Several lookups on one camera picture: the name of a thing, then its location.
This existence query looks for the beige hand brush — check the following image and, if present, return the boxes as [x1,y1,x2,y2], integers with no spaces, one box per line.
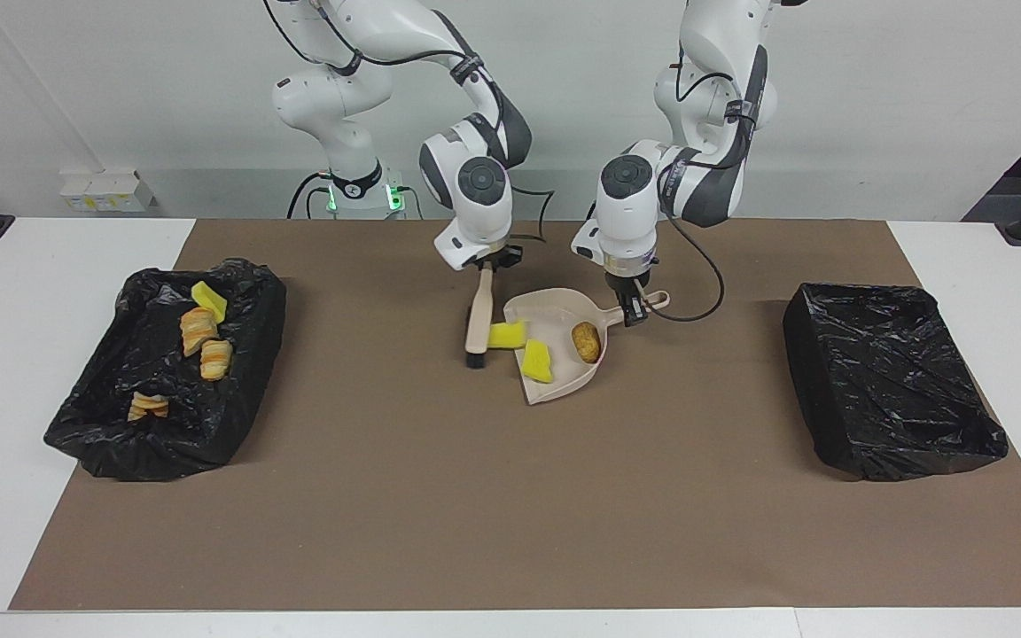
[465,266,495,370]

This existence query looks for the golden corn-shaped bread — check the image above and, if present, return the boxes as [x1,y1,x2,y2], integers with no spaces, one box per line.
[572,322,603,365]

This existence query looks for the beige plastic dustpan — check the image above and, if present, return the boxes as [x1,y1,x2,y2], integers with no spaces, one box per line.
[503,288,671,406]

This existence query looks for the oblong yellow sponge piece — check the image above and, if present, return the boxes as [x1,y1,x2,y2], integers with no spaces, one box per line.
[521,339,555,385]

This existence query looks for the small yellow sponge piece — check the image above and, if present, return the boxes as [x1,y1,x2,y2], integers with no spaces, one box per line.
[191,280,229,322]

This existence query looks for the pale lumpy bread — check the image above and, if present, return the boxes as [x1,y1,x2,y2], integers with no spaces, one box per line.
[199,339,234,382]

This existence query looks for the striped croissant bread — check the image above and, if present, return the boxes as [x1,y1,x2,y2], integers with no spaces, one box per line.
[179,307,219,357]

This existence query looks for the black bag-lined bin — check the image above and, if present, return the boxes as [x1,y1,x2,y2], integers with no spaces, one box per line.
[43,257,288,483]
[782,282,1009,483]

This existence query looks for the brown table mat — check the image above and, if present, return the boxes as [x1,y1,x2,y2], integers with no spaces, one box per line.
[9,218,1021,612]

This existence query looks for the small striped croissant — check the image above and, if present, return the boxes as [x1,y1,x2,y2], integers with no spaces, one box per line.
[127,391,171,423]

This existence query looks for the white power box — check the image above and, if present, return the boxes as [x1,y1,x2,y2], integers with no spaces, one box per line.
[60,171,157,214]

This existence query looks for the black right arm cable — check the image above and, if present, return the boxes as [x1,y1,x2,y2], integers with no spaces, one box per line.
[264,0,556,245]

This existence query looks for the black base cable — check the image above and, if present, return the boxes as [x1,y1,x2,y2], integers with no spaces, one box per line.
[287,171,334,220]

